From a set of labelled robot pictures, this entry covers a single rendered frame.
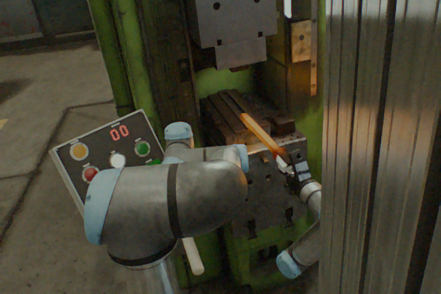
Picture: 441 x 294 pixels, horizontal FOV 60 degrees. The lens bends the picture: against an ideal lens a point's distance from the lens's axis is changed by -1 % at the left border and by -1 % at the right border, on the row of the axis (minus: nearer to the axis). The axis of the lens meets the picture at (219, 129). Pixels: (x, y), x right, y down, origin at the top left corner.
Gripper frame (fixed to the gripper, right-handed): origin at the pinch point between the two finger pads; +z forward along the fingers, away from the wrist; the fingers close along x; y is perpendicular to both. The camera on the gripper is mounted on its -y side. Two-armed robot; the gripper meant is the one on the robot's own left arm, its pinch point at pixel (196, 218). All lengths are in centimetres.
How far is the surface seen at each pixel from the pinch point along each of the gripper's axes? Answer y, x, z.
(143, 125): -24.0, -21.0, -21.5
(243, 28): -48, 15, -47
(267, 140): -33.1, 22.3, -8.6
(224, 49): -45, 8, -41
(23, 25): -542, -433, 50
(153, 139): -22.9, -18.1, -16.4
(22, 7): -544, -425, 21
